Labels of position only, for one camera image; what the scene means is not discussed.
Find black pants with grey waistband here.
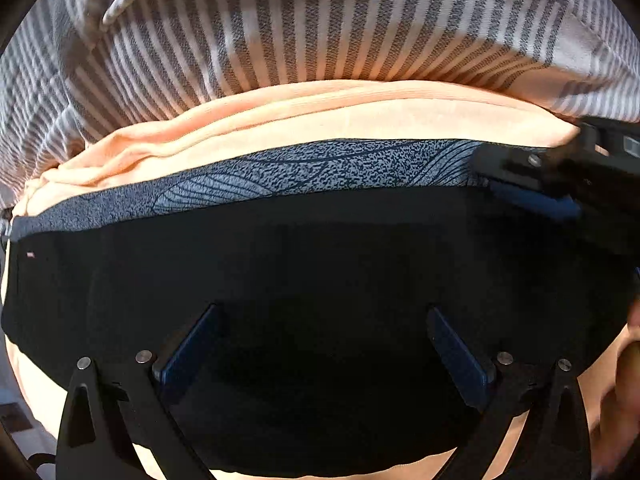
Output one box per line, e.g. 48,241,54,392
0,139,640,478

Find orange bed sheet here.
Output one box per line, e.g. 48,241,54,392
0,80,640,480

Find grey white striped duvet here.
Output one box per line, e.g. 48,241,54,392
0,0,640,211

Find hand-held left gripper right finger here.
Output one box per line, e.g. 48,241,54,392
426,305,593,480

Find person's right forearm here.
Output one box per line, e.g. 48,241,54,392
592,305,640,480

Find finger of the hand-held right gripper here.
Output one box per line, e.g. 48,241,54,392
471,142,601,222

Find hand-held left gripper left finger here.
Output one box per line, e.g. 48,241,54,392
57,302,223,480

